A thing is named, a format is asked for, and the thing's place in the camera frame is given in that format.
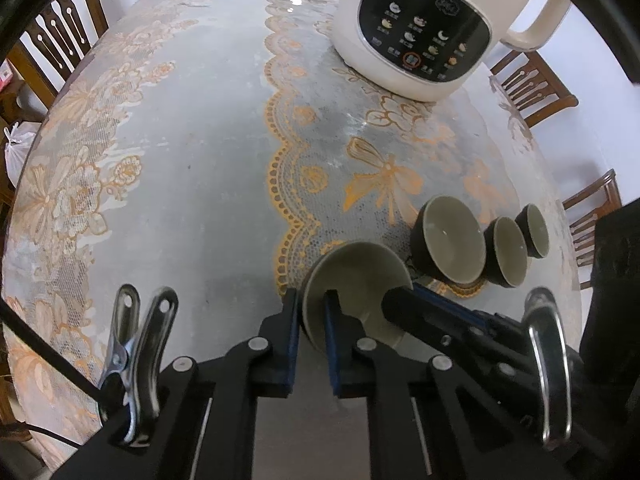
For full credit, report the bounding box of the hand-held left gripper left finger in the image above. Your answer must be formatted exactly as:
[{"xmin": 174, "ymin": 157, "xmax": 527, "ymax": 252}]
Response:
[{"xmin": 50, "ymin": 287, "xmax": 301, "ymax": 480}]

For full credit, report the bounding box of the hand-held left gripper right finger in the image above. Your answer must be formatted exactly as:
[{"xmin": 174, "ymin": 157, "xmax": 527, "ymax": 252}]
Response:
[{"xmin": 324, "ymin": 290, "xmax": 586, "ymax": 480}]

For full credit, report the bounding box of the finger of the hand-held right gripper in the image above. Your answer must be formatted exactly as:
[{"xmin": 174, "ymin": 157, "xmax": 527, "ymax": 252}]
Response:
[
  {"xmin": 412, "ymin": 283, "xmax": 527, "ymax": 357},
  {"xmin": 381, "ymin": 286, "xmax": 532, "ymax": 393}
]

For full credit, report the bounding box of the dark green-glazed bowl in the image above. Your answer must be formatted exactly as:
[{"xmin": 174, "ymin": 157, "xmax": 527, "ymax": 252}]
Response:
[
  {"xmin": 483, "ymin": 216, "xmax": 529, "ymax": 289},
  {"xmin": 300, "ymin": 241, "xmax": 415, "ymax": 356},
  {"xmin": 514, "ymin": 203, "xmax": 551, "ymax": 260},
  {"xmin": 410, "ymin": 195, "xmax": 487, "ymax": 284}
]

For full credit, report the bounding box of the dark wooden chair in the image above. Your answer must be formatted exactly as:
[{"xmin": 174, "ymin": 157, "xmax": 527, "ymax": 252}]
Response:
[
  {"xmin": 489, "ymin": 50, "xmax": 580, "ymax": 129},
  {"xmin": 9, "ymin": 0, "xmax": 110, "ymax": 111},
  {"xmin": 562, "ymin": 169, "xmax": 624, "ymax": 291}
]

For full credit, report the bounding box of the metal spring clamp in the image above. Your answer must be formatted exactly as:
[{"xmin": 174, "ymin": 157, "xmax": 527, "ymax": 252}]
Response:
[
  {"xmin": 522, "ymin": 287, "xmax": 574, "ymax": 450},
  {"xmin": 97, "ymin": 284, "xmax": 180, "ymax": 448}
]

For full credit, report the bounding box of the orange-edged lace table runner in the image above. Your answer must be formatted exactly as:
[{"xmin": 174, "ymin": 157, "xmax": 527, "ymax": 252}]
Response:
[{"xmin": 262, "ymin": 0, "xmax": 527, "ymax": 302}]

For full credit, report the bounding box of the cream electric soy milk maker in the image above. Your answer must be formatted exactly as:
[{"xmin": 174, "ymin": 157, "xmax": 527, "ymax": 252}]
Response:
[{"xmin": 332, "ymin": 0, "xmax": 574, "ymax": 104}]

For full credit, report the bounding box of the white plastic bag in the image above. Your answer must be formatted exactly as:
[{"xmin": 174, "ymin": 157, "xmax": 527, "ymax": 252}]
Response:
[{"xmin": 3, "ymin": 121, "xmax": 39, "ymax": 187}]

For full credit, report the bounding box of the black cable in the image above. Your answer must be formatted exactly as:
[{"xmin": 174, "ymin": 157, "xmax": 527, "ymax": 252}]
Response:
[{"xmin": 0, "ymin": 302, "xmax": 109, "ymax": 449}]

